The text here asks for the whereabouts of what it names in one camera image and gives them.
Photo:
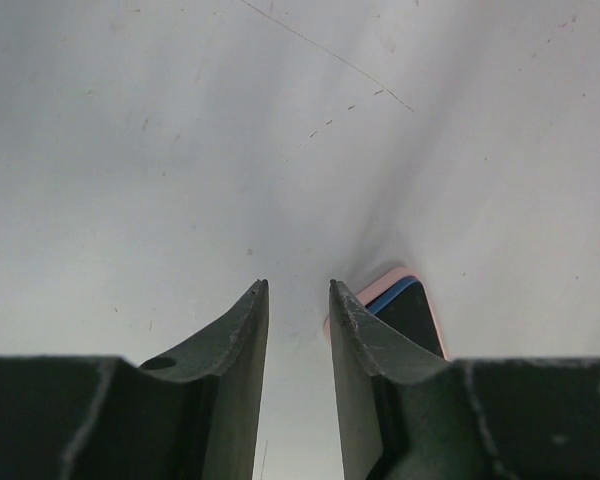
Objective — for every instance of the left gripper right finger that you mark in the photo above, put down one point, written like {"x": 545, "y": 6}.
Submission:
{"x": 406, "y": 413}

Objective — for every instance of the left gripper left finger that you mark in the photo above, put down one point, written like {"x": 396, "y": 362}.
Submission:
{"x": 191, "y": 412}

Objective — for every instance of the blue-edged black phone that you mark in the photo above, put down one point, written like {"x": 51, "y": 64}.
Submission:
{"x": 405, "y": 308}

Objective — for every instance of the pink phone case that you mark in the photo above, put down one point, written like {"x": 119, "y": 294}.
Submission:
{"x": 381, "y": 284}

